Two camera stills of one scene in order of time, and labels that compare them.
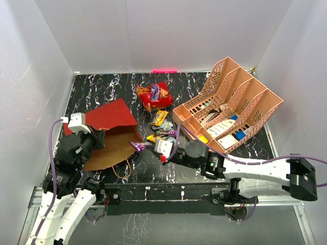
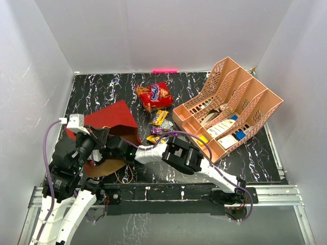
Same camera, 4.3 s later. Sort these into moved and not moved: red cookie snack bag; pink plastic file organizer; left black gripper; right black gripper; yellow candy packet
Moved: right black gripper
Not moved: pink plastic file organizer; red cookie snack bag; yellow candy packet; left black gripper
